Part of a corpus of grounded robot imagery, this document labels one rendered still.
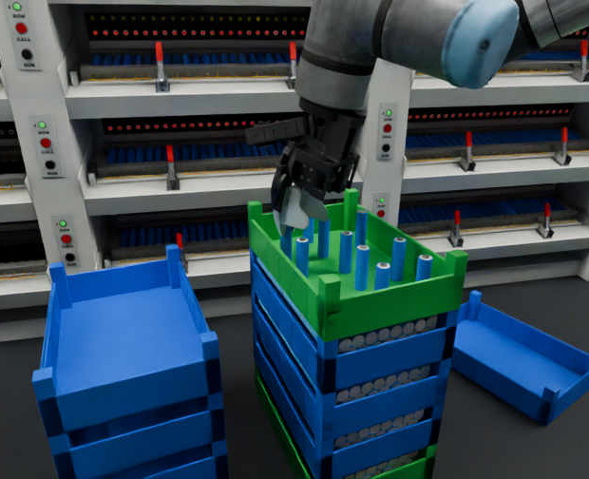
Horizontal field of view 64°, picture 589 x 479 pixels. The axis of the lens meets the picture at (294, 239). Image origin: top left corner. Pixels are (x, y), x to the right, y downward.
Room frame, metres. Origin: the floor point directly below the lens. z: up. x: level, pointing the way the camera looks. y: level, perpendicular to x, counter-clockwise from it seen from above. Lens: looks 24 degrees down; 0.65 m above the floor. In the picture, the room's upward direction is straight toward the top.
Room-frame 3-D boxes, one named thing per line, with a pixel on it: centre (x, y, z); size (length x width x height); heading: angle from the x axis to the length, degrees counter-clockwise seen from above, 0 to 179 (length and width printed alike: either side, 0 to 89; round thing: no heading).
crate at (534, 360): (0.83, -0.45, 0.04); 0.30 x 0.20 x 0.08; 36
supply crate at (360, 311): (0.64, -0.07, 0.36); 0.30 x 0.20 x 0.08; 22
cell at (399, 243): (0.61, -0.15, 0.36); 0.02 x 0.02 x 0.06
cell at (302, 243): (0.61, -0.01, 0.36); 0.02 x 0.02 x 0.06
